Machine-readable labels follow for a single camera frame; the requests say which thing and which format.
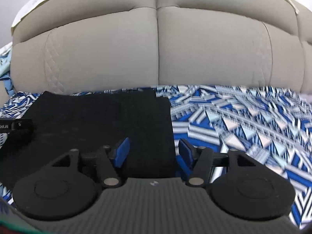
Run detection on beige padded headboard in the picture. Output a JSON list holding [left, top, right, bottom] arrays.
[[10, 0, 312, 96]]

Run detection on green and red cloth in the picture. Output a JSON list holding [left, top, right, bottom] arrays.
[[0, 218, 43, 234]]

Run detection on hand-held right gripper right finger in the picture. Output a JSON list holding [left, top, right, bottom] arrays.
[[178, 138, 256, 189]]

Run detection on light blue cloth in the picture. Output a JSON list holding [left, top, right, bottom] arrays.
[[0, 43, 15, 95]]

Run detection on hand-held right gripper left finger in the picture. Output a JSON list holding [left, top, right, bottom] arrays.
[[51, 137, 130, 189]]

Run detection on blue white patterned bed sheet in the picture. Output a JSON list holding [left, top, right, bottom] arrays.
[[0, 85, 312, 228]]

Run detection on black pants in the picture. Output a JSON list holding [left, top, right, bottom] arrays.
[[0, 91, 176, 192]]

